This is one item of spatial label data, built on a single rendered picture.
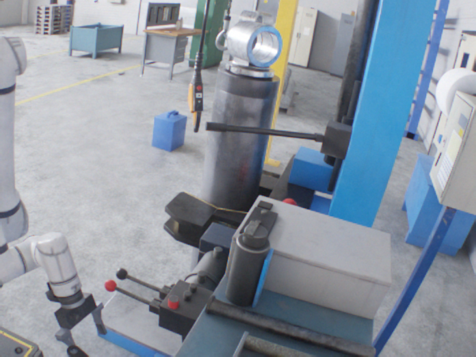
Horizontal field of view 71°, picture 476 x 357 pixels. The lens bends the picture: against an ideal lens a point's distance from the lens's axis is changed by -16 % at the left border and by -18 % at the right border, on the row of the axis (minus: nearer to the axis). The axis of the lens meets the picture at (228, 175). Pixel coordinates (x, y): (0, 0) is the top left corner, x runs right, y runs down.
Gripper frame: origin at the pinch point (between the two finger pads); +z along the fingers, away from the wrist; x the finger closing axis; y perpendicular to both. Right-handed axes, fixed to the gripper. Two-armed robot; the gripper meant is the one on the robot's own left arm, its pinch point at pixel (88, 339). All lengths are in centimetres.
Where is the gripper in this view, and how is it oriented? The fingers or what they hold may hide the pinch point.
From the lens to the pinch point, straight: 119.9
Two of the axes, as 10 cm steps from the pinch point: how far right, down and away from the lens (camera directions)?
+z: 1.9, 9.6, 2.0
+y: 9.2, -1.0, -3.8
